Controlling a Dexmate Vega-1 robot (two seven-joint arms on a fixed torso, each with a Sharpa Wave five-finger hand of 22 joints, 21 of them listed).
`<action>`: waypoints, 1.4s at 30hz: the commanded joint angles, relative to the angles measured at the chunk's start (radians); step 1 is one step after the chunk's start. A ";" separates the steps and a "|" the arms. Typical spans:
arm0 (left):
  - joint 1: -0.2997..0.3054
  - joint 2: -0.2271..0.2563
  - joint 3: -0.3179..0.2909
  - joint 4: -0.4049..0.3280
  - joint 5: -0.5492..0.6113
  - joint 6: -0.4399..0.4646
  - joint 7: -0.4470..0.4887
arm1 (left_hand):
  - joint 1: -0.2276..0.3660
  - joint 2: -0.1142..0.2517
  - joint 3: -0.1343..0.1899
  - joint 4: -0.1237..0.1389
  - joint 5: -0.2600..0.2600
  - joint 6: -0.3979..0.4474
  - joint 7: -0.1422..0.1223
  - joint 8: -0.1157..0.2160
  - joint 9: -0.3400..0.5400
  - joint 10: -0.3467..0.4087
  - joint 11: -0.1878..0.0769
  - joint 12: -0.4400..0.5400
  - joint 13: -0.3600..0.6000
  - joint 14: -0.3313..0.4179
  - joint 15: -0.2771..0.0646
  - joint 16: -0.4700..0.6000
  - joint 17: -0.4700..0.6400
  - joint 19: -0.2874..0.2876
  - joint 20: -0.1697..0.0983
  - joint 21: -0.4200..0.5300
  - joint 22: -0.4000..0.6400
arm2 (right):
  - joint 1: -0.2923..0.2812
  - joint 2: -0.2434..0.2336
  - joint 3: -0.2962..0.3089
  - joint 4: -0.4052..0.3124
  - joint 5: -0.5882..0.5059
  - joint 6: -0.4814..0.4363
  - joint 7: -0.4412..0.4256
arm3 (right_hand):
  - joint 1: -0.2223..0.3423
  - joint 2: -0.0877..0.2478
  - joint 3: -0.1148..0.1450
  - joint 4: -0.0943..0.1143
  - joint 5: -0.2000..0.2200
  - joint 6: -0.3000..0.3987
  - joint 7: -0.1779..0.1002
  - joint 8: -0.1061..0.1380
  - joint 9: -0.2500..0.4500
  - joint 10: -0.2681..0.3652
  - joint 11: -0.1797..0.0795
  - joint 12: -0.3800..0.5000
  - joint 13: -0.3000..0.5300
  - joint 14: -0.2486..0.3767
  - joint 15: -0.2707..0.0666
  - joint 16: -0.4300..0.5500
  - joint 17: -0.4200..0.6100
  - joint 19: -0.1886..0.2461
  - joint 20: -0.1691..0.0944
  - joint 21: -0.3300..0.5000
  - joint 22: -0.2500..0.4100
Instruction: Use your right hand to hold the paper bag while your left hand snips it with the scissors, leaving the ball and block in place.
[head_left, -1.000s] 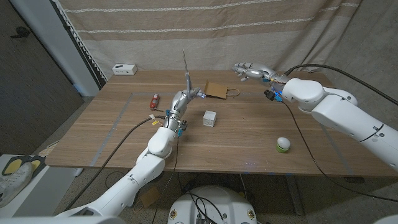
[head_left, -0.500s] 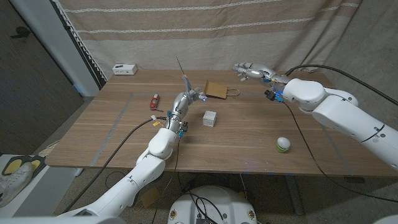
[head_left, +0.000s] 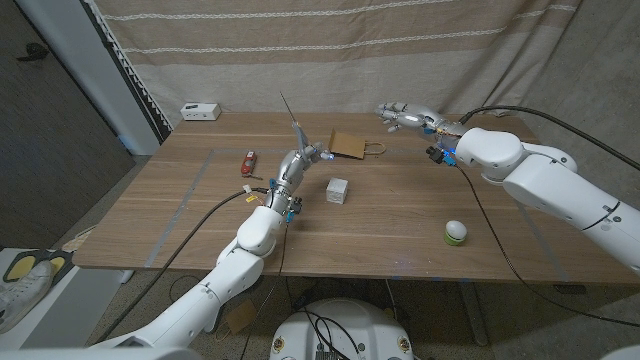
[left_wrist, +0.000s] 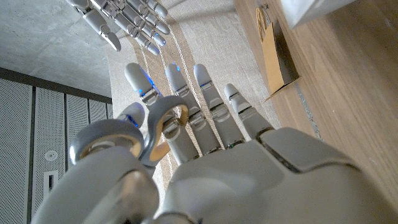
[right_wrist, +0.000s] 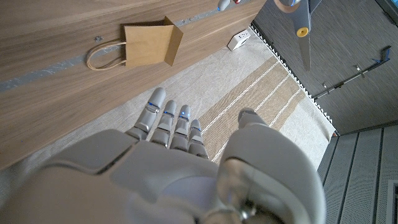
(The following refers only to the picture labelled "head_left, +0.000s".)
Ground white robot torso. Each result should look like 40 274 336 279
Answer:
269 297 415 360

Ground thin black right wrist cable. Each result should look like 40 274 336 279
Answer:
455 164 640 329

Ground white cube block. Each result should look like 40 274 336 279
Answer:
325 176 349 205

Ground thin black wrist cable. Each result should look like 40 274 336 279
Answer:
455 164 640 329
239 219 290 360

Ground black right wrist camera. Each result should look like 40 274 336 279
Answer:
426 145 457 167

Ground black triangle-edged trim strip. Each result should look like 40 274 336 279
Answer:
82 0 174 144

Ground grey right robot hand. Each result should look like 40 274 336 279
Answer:
375 102 469 140

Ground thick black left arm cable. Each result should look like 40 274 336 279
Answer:
94 186 271 345

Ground white sneaker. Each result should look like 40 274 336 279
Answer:
0 259 55 334

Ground yellow black pad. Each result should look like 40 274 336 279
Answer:
47 251 75 281
2 249 40 284

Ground white and green ball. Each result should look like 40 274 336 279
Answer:
443 219 469 247

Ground black door handle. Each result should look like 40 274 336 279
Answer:
16 42 50 63

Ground grey yellow-handled scissors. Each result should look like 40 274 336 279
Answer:
278 91 321 161

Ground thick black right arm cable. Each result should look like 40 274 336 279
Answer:
458 104 640 171

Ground brown paper bag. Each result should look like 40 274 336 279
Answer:
327 128 388 161

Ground white table leg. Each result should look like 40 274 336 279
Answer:
458 280 489 347
203 302 227 334

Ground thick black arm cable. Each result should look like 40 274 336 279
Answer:
458 104 640 171
94 186 271 345

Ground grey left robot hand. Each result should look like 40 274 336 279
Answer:
264 142 335 212

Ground beige striped curtain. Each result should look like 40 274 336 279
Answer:
92 0 584 129

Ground small red pocket tool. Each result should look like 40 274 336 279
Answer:
240 150 264 181

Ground white power strip box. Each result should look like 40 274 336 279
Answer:
180 102 222 122

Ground thin black left wrist cable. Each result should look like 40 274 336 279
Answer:
239 219 290 360

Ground brown cardboard piece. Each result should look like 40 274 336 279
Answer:
223 299 261 335

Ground black torso cables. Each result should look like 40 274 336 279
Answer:
297 309 361 360

